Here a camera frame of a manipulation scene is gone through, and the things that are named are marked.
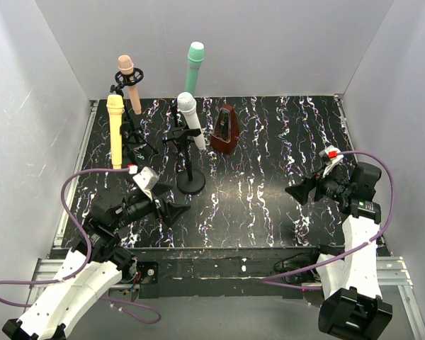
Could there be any tall black clip stand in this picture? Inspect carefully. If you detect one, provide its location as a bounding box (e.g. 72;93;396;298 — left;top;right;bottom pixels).
164;127;205;195

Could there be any small black tripod clip stand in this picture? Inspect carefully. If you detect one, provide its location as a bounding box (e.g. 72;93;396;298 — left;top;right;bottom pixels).
161;99;185;174

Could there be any white microphone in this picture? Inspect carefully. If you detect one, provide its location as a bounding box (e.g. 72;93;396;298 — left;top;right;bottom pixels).
177;92;206;151

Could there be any yellow microphone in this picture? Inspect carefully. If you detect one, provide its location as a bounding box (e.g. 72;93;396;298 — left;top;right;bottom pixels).
106;94;124;169

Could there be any black tripod shock-mount stand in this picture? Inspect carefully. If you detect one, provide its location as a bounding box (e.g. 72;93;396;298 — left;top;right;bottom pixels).
109;67;159;156

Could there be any pink microphone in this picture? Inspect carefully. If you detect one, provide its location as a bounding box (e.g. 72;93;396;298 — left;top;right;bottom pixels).
118;55;142;115

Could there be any teal microphone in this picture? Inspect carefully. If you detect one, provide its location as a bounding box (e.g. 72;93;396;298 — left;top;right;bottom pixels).
184;41;205;96

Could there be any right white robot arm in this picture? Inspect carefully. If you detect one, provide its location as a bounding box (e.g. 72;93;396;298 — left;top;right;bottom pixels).
285;159;392;339

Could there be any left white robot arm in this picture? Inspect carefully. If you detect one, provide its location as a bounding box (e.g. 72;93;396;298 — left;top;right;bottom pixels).
2;183;190;339

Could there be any brown metronome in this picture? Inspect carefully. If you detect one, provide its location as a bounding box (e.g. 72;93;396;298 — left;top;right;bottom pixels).
210;104;240;154

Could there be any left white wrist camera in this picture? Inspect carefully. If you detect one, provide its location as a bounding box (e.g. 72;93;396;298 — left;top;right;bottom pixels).
132;166;159;201

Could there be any black front mounting rail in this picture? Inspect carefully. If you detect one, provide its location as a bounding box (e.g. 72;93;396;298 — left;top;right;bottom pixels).
129;246;319;299

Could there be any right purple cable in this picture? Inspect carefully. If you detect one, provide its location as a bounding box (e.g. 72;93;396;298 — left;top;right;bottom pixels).
260;150;396;291

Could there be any purple cable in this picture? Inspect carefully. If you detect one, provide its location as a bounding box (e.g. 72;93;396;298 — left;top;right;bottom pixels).
260;150;396;291
0;164;162;324

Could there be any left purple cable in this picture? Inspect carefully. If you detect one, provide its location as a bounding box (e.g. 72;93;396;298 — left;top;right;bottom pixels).
0;164;162;324

